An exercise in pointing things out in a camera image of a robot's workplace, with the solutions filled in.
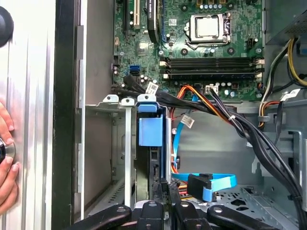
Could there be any hard disk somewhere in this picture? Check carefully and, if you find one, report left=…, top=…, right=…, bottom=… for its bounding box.
left=136, top=101, right=173, bottom=204

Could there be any black PC case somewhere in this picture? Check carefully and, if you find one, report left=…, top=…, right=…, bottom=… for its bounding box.
left=53, top=0, right=307, bottom=230

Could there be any wire locking lever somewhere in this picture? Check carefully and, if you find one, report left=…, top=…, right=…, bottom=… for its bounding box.
left=184, top=25, right=230, bottom=51

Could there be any black RAM slot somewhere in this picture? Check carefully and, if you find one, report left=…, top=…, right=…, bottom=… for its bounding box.
left=160, top=68, right=264, bottom=74
left=159, top=59, right=264, bottom=68
left=159, top=57, right=264, bottom=62

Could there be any yellow black wire bundle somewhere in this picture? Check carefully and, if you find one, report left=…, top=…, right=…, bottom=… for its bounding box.
left=261, top=37, right=307, bottom=96

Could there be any CPU socket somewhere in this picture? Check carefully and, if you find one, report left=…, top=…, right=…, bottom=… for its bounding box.
left=184, top=12, right=233, bottom=50

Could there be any green motherboard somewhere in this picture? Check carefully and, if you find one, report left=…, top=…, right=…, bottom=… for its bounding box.
left=112, top=0, right=264, bottom=101

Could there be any silver metal disk bay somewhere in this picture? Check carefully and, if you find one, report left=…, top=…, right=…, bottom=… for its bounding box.
left=84, top=93, right=173, bottom=211

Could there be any silver CPU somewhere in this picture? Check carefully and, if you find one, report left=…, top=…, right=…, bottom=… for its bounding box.
left=195, top=16, right=220, bottom=39

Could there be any black graphics card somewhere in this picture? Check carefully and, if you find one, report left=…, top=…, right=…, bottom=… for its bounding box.
left=145, top=0, right=161, bottom=44

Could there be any grey metal drive cage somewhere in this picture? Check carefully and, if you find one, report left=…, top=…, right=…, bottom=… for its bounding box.
left=250, top=103, right=307, bottom=185

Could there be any black round cap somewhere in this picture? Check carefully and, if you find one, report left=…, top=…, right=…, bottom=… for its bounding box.
left=0, top=6, right=14, bottom=48

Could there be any grey power supply unit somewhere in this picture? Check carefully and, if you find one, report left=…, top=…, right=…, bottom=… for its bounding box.
left=265, top=0, right=307, bottom=46

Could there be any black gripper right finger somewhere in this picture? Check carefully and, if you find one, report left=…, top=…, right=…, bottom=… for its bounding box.
left=169, top=184, right=274, bottom=230

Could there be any person's bare hand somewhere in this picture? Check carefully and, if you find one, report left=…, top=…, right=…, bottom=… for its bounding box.
left=0, top=100, right=20, bottom=213

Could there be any black chipset chip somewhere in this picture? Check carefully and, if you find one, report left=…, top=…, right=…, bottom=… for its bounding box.
left=137, top=42, right=148, bottom=56

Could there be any blue expansion slot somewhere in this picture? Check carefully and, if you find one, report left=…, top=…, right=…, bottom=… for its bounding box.
left=160, top=0, right=167, bottom=43

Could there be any metal socket cover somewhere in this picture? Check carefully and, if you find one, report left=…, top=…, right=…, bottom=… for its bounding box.
left=189, top=13, right=228, bottom=44

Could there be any black expansion slot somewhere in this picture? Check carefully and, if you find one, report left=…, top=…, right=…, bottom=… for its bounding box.
left=123, top=0, right=130, bottom=39

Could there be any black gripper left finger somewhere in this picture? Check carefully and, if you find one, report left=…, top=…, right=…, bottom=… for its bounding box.
left=63, top=178, right=168, bottom=230

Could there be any black orange power wire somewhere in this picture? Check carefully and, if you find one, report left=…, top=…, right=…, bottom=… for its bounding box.
left=178, top=172, right=213, bottom=201

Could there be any orange red wire bundle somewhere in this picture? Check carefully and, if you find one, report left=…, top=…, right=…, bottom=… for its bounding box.
left=177, top=85, right=232, bottom=124

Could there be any white expansion slot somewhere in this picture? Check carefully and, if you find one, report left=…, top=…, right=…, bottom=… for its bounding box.
left=133, top=0, right=142, bottom=30

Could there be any blue SATA port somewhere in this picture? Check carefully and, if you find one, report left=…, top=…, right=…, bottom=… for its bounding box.
left=129, top=64, right=140, bottom=77

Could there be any blue data wire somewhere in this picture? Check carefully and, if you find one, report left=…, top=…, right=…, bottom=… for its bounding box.
left=171, top=92, right=238, bottom=202

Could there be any round black silver knob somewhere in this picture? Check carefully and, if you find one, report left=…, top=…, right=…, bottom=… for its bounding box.
left=0, top=138, right=17, bottom=166

